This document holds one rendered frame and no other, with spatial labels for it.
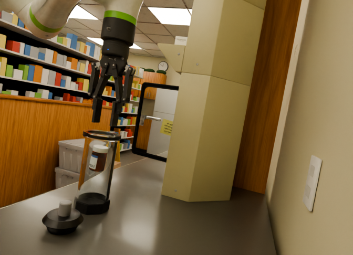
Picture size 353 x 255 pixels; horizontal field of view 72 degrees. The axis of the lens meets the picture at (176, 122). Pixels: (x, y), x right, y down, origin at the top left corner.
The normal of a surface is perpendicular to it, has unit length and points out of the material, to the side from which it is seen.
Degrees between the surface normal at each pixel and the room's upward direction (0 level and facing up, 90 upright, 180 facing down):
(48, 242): 0
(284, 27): 90
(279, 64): 90
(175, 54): 90
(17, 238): 0
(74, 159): 96
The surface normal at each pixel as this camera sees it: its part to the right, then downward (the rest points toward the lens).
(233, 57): 0.46, 0.12
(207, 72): -0.29, 0.00
